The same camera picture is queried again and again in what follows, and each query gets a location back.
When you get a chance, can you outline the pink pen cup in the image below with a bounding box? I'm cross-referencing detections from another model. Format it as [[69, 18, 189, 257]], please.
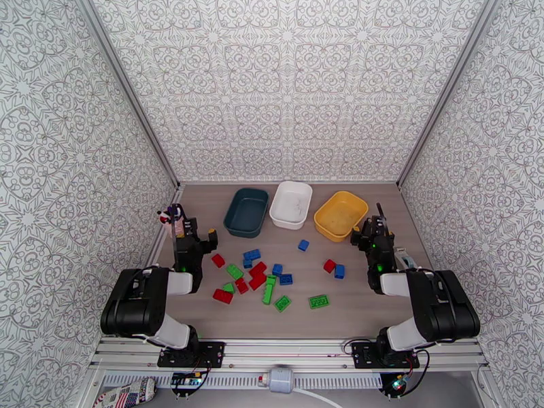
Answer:
[[163, 217, 186, 239]]

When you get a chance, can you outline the white and teal tool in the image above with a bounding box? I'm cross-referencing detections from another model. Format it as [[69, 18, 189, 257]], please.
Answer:
[[392, 245, 417, 273]]

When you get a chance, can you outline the yellow plastic container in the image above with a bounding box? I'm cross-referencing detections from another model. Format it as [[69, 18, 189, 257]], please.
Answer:
[[313, 190, 370, 243]]

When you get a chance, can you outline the dark teal plastic container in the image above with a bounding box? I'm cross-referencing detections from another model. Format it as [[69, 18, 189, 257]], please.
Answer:
[[222, 188, 271, 239]]

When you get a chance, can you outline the white plastic container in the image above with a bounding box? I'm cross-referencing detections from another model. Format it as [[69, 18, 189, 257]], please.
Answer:
[[269, 180, 313, 231]]

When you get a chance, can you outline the flag pattern cloth pouch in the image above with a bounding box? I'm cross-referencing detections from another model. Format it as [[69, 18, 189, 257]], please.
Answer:
[[92, 376, 158, 408]]

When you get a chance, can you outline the white cylindrical device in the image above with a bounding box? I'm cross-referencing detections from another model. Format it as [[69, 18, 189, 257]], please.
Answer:
[[258, 365, 297, 394]]

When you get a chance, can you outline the aluminium side rail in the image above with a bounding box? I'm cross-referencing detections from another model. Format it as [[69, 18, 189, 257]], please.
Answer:
[[144, 183, 186, 269]]

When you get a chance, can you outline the white slotted cable duct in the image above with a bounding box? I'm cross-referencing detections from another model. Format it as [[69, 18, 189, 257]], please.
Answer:
[[101, 373, 384, 390]]

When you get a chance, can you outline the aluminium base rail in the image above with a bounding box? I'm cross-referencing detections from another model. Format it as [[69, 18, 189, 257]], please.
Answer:
[[89, 337, 489, 371]]

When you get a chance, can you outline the aluminium corner post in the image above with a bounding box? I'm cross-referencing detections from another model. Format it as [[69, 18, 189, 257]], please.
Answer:
[[72, 0, 182, 189], [396, 0, 505, 189]]

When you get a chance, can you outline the white hose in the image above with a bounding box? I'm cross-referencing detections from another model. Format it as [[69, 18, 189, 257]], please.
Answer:
[[293, 387, 343, 408]]

